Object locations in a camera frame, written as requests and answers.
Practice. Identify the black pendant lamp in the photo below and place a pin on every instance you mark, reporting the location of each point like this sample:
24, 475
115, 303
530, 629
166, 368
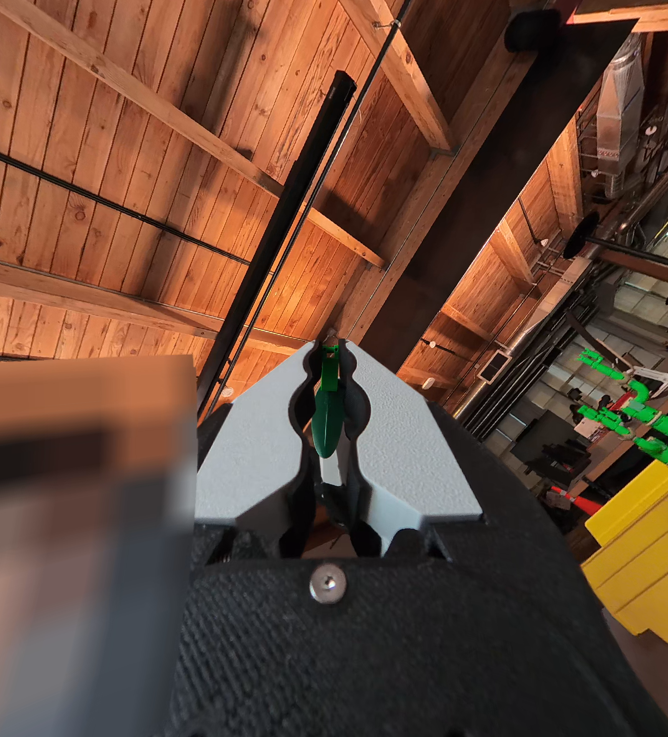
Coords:
580, 233

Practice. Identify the yellow plastic bin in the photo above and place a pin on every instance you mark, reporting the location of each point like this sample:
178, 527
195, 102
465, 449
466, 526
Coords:
656, 587

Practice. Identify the silver ventilation duct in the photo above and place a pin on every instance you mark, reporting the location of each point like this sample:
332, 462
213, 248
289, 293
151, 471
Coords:
619, 115

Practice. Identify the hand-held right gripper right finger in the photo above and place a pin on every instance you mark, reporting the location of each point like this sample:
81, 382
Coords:
409, 455

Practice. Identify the white framed wall panel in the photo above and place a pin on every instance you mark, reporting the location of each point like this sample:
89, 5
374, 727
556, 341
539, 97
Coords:
494, 367

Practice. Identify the green lego leaf piece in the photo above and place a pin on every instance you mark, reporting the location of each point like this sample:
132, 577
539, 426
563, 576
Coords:
327, 429

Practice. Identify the orange traffic cone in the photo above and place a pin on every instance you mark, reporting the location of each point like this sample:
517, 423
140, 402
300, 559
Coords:
579, 502

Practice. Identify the black steel beam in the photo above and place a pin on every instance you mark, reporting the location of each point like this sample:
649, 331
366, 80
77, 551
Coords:
483, 190

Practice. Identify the black ceiling light rail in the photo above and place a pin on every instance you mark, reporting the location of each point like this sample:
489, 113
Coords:
288, 201

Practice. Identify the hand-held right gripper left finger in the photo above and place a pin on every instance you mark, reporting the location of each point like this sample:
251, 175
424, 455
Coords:
253, 460

